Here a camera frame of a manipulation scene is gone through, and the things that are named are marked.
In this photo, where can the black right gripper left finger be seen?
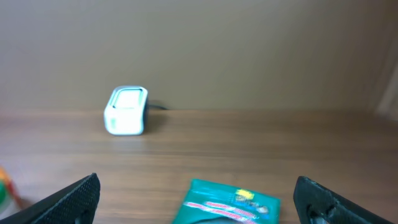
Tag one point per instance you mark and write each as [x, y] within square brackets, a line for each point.
[74, 204]

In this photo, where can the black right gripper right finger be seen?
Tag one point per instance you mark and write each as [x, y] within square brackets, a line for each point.
[317, 204]

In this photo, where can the red sauce bottle green cap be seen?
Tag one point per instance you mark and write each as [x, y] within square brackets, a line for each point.
[10, 200]

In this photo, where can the green glove package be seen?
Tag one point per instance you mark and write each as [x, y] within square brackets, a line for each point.
[211, 202]

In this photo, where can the white barcode scanner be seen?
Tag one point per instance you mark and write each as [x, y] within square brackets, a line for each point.
[125, 113]

